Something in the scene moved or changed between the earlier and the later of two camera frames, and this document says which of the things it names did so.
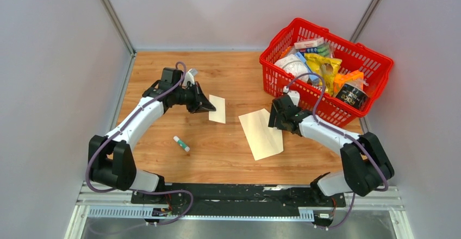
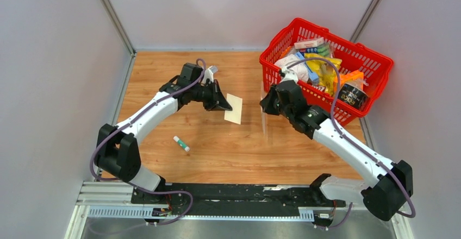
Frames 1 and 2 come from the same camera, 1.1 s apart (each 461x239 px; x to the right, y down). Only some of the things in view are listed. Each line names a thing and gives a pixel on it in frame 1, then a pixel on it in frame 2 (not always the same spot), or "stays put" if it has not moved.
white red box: [309, 43] stays put
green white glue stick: [181, 143] stays put
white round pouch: [292, 64] stays put
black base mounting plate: [240, 200] stays put
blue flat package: [312, 77] stays put
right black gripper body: [276, 120] → [272, 105]
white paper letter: [219, 115] → [234, 115]
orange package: [354, 77] stays put
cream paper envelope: [263, 140] → [263, 112]
